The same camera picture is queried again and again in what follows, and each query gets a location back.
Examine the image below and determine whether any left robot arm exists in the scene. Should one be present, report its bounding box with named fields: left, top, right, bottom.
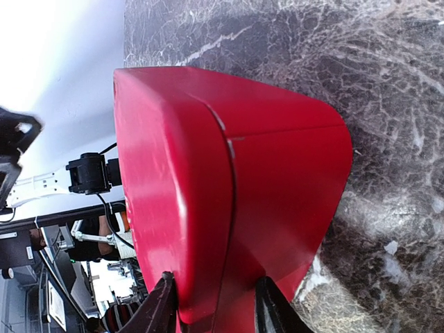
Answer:
left=1, top=108, right=122, bottom=215

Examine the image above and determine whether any red box lid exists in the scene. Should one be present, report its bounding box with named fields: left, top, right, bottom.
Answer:
left=114, top=67, right=233, bottom=329

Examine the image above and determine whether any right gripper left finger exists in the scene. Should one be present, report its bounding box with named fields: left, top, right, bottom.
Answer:
left=119, top=271, right=178, bottom=333

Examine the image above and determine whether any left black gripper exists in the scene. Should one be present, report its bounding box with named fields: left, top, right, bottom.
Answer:
left=1, top=108, right=42, bottom=208

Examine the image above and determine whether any red box with liners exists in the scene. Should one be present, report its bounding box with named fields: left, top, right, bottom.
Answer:
left=180, top=65, right=354, bottom=333

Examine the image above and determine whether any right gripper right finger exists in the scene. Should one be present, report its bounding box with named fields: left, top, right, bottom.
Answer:
left=255, top=276, right=312, bottom=333

